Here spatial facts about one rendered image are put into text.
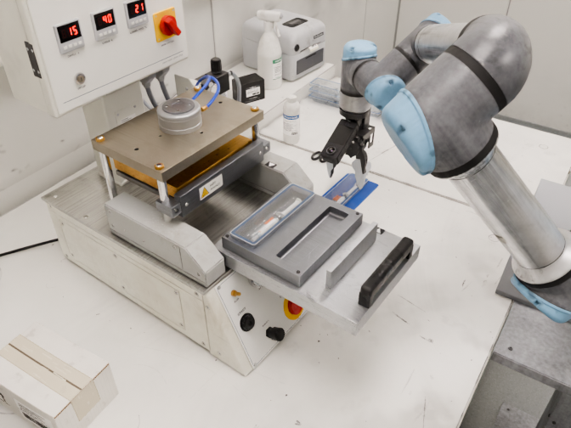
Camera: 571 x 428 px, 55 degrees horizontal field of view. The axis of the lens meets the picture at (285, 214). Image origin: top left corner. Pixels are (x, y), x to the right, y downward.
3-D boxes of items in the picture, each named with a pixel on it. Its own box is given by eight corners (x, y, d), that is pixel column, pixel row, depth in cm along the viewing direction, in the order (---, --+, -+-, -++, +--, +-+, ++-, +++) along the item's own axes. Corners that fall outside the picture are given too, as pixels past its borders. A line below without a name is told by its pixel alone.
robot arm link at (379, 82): (410, 59, 108) (384, 40, 116) (368, 98, 110) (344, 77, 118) (427, 84, 113) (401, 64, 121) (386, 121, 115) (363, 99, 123)
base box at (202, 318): (65, 260, 125) (44, 199, 115) (181, 183, 149) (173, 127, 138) (245, 378, 101) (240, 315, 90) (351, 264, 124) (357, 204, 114)
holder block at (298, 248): (222, 247, 96) (221, 236, 94) (289, 193, 108) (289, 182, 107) (299, 288, 88) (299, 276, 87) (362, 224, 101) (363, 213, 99)
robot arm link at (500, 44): (537, -17, 68) (423, 2, 115) (467, 46, 70) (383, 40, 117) (587, 53, 71) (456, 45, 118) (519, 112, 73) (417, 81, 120)
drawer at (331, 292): (212, 261, 98) (209, 228, 94) (285, 202, 112) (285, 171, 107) (354, 340, 85) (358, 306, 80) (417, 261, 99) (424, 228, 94)
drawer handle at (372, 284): (357, 303, 85) (359, 285, 83) (401, 251, 95) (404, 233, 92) (368, 309, 85) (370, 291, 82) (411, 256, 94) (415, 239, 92)
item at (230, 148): (115, 174, 105) (106, 131, 99) (196, 128, 119) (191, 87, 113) (181, 207, 97) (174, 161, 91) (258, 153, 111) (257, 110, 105)
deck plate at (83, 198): (41, 199, 115) (40, 196, 114) (163, 132, 137) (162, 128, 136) (203, 295, 93) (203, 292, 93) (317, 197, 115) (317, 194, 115)
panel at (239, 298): (252, 369, 101) (213, 287, 95) (338, 277, 120) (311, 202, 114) (260, 371, 100) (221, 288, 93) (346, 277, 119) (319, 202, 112)
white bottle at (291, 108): (285, 135, 169) (285, 92, 160) (301, 137, 169) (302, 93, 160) (281, 143, 166) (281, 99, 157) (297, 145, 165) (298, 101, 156)
